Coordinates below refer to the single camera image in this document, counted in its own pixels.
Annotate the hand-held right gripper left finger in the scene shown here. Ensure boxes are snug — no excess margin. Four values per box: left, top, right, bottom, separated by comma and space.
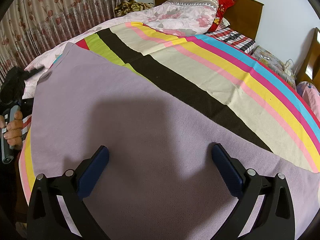
26, 145, 110, 240

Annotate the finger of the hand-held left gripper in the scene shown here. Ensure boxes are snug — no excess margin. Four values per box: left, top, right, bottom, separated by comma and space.
24, 66, 43, 81

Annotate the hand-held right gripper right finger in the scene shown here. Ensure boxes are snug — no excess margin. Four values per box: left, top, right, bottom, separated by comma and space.
211, 143, 295, 240

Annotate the person's left hand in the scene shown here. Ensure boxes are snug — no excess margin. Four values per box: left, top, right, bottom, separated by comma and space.
0, 111, 24, 151

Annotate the floral striped curtain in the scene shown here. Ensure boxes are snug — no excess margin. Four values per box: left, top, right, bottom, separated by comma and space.
0, 0, 134, 83

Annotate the striped colourful blanket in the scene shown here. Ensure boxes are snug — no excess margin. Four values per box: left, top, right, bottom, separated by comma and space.
19, 22, 320, 203

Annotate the pink printed bedding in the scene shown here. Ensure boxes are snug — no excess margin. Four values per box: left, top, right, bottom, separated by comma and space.
296, 81, 320, 117

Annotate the nightstand with floral cover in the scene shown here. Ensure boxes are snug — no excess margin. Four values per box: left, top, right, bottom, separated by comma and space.
251, 45, 297, 90

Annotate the white charger on table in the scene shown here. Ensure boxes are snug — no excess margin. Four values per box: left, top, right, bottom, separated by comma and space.
284, 59, 294, 77

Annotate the tiger print blanket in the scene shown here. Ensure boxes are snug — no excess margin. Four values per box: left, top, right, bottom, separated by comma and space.
114, 0, 155, 15

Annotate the carved glossy wooden headboard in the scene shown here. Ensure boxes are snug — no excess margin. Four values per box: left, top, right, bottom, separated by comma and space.
296, 27, 320, 88

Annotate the small floral pillow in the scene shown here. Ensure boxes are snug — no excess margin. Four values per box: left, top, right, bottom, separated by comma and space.
217, 17, 231, 29

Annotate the white pink floral quilt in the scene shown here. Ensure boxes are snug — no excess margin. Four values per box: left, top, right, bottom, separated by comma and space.
22, 0, 219, 100

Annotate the plain brown headboard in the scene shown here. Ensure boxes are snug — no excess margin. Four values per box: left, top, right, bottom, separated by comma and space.
153, 0, 265, 42

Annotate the red patterned pillow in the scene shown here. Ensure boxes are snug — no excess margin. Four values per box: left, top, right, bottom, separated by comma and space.
184, 0, 237, 32

